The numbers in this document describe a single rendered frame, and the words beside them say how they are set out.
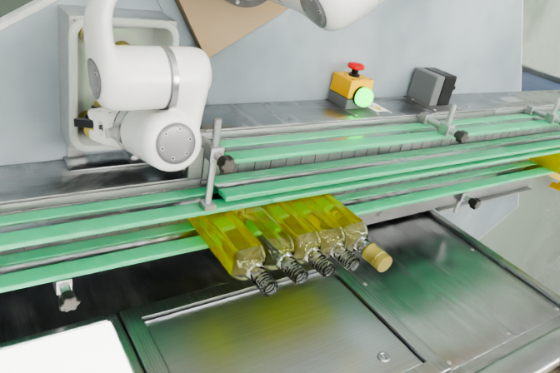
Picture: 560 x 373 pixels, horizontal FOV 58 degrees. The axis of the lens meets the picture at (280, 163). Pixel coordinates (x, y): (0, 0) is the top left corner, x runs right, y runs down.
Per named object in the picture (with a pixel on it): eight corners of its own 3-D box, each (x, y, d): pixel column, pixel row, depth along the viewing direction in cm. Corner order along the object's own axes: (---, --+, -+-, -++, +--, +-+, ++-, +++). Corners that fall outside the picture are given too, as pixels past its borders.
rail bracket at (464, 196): (427, 199, 141) (466, 224, 132) (435, 177, 138) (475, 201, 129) (437, 196, 143) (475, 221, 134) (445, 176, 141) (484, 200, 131)
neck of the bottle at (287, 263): (277, 270, 85) (292, 287, 81) (279, 256, 83) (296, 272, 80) (291, 266, 86) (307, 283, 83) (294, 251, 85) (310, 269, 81)
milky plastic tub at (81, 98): (59, 132, 89) (70, 154, 83) (57, 3, 79) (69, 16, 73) (154, 126, 98) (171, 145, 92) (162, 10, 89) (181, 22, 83)
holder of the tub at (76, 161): (60, 158, 91) (70, 178, 86) (57, 3, 80) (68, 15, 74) (151, 150, 101) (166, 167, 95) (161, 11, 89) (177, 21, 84)
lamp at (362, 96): (350, 104, 115) (358, 109, 113) (355, 86, 113) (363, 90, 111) (365, 104, 117) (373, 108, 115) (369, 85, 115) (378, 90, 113)
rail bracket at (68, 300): (40, 282, 86) (57, 335, 77) (39, 249, 83) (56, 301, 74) (65, 276, 88) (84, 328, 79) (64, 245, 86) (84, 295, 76)
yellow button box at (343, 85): (325, 98, 120) (345, 110, 115) (332, 68, 117) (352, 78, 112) (347, 97, 124) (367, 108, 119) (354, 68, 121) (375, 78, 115)
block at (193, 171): (169, 163, 97) (183, 180, 92) (173, 118, 93) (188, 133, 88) (187, 161, 99) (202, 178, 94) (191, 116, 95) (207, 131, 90)
